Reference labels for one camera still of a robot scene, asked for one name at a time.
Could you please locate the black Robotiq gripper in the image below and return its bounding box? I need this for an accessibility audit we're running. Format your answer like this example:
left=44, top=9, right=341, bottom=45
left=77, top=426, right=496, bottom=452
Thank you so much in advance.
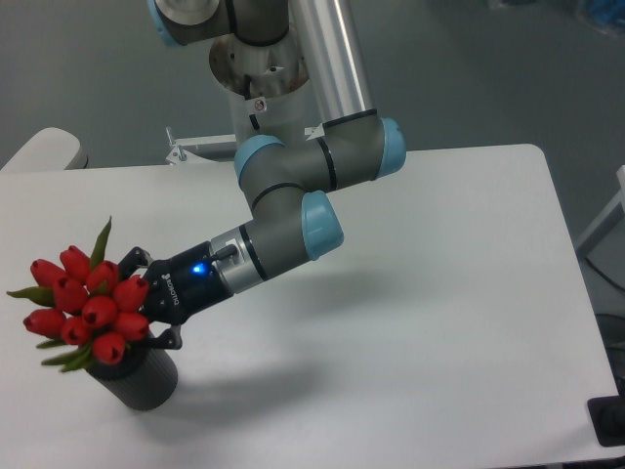
left=117, top=241, right=233, bottom=350

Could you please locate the red tulip bouquet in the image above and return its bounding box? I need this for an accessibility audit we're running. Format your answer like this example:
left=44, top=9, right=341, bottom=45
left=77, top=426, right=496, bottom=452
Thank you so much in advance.
left=7, top=220, right=150, bottom=372

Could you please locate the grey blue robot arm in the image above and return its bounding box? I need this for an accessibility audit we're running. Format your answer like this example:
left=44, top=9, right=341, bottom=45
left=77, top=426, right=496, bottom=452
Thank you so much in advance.
left=120, top=1, right=406, bottom=350

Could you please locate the dark grey ribbed vase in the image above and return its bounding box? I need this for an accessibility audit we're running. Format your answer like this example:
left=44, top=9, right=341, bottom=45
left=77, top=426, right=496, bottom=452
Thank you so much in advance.
left=86, top=332, right=179, bottom=411

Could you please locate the white chair seat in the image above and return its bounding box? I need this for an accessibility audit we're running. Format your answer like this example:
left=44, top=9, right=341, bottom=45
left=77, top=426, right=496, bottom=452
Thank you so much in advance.
left=1, top=127, right=89, bottom=174

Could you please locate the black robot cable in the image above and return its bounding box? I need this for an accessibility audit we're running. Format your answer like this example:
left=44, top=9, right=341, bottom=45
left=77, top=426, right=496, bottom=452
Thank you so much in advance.
left=243, top=73, right=262, bottom=133

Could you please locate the black table clamp mount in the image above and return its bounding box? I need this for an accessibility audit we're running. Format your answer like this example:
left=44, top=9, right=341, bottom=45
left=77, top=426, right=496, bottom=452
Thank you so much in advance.
left=587, top=396, right=624, bottom=448

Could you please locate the white metal frame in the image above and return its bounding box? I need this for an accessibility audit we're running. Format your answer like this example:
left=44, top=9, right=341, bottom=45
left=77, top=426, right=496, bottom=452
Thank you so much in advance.
left=573, top=166, right=624, bottom=261

